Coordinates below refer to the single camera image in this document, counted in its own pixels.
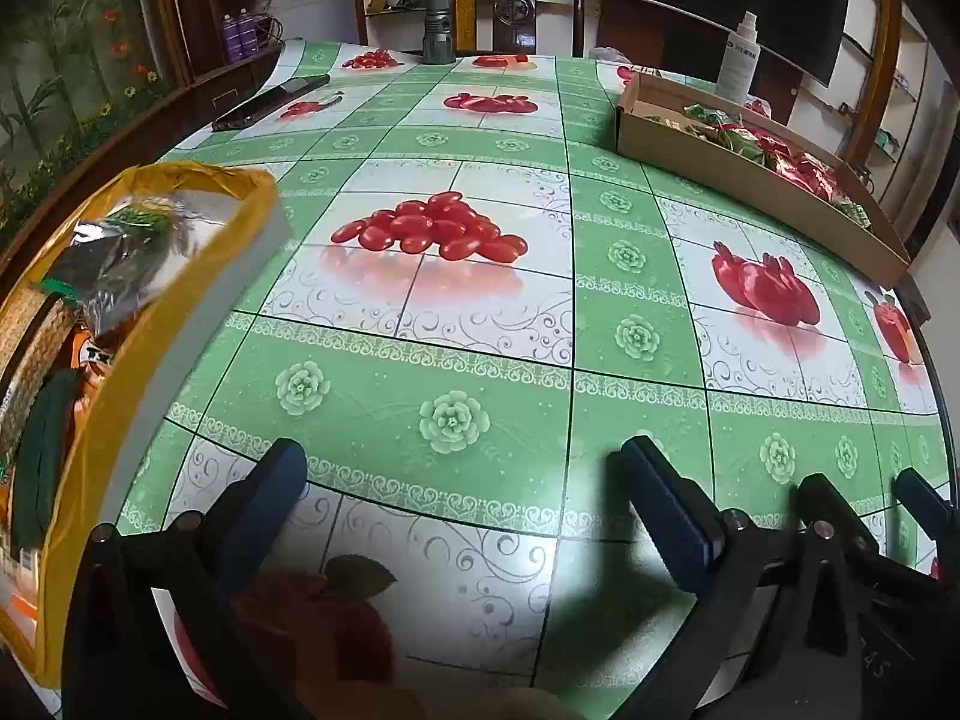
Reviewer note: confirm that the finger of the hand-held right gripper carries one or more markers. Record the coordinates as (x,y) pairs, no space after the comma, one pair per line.
(926,499)
(832,502)

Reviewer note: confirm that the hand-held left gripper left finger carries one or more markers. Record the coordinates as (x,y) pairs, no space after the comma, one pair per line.
(262,510)

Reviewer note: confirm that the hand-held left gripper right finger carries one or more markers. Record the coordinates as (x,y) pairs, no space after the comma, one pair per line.
(660,510)

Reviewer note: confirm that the white tray with yellow rim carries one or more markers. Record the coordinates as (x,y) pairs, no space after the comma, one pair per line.
(187,360)

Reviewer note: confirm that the dark green snack packet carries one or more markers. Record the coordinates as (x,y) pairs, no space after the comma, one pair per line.
(45,457)

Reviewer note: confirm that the silver foil snack packet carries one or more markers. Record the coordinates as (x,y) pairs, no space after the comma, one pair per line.
(150,270)

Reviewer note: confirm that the long orange cracker packet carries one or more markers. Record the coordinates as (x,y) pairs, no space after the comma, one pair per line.
(30,345)

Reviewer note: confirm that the cardboard box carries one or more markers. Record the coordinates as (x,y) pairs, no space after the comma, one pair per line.
(750,187)

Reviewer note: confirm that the pile of red green packets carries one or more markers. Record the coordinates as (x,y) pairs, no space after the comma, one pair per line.
(802,165)

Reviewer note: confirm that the dark wooden cabinet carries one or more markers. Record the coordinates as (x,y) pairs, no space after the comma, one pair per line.
(150,120)

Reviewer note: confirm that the black smartphone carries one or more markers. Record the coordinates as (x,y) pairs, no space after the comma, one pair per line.
(270,101)

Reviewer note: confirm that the white spray bottle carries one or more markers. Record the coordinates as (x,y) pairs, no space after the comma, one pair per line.
(739,67)

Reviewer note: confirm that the white plastic bag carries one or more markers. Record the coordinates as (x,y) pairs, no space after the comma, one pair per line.
(611,54)

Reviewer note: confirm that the purple bottle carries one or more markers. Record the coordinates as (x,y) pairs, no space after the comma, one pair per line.
(247,34)
(229,37)

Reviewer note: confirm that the dark wooden chair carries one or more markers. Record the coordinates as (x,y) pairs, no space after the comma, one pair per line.
(517,11)

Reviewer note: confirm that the grey flashlight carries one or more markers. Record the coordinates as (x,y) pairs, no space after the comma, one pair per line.
(438,15)

